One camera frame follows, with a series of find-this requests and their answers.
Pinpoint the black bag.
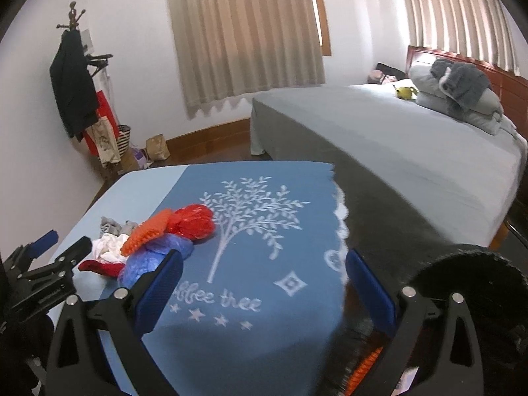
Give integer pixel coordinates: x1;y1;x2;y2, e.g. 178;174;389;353
375;63;407;82

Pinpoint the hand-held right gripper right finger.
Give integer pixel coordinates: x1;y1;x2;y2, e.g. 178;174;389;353
346;249;484;396

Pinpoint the wooden window frame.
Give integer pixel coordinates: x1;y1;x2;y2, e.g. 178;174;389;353
307;0;332;56

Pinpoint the bed with grey sheet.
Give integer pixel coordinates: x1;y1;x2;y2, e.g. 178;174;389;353
250;78;528;252

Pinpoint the blue plastic bag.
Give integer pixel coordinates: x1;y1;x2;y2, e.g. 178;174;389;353
117;235;194;287

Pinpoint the red plastic bag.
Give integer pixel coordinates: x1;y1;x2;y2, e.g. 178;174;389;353
165;203;216;240

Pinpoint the black coat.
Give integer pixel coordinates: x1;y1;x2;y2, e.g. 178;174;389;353
49;31;100;143

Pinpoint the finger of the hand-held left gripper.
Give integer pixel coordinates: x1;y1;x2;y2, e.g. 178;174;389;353
22;237;92;283
8;231;59;271

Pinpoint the blue tree print tablecloth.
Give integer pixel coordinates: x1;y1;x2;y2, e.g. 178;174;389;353
49;160;351;396

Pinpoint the orange knitted mat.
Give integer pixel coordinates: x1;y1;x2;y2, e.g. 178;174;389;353
120;210;172;256
344;346;384;385

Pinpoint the red knit glove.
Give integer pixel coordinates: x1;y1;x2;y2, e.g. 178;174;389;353
78;259;126;278

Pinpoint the light grey folded duvet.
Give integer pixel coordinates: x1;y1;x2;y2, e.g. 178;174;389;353
408;64;517;135

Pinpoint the dark grey blanket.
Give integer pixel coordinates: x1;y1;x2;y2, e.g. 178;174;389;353
431;58;491;114

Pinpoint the purple and white bag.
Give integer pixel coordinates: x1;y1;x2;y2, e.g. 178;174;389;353
132;146;151;170

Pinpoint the red wooden headboard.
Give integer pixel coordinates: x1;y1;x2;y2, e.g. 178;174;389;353
405;45;528;141

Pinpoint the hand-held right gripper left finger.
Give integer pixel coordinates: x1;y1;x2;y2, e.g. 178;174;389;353
45;249;184;396

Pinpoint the white cloth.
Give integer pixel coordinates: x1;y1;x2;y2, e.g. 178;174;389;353
91;233;131;265

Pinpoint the grey sock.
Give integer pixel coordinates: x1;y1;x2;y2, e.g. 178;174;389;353
100;215;139;236

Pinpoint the wooden coat rack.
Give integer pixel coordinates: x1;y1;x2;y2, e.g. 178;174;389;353
56;2;120;174

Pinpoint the brown paper bag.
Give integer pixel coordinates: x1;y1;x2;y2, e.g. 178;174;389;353
146;134;171;161

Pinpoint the black lined trash bin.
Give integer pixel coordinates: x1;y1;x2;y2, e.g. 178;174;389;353
322;244;528;396

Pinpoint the striped bag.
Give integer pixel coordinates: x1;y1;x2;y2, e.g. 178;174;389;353
116;125;133;159

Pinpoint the beige pleated curtain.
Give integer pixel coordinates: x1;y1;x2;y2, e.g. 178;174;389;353
398;0;520;76
165;0;326;119

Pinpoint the canvas tote bag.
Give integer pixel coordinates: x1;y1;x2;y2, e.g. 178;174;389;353
93;116;122;165

